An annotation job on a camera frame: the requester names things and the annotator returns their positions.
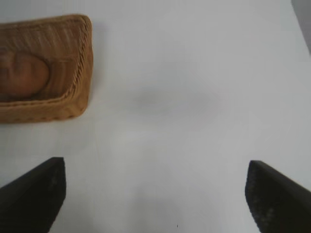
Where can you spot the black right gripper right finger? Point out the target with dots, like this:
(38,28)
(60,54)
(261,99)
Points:
(279,206)

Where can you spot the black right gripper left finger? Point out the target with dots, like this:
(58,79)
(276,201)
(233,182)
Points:
(31,201)

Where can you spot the woven wicker basket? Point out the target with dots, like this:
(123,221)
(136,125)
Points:
(77,102)

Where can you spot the round brown bread bun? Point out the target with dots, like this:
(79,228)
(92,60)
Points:
(24,72)

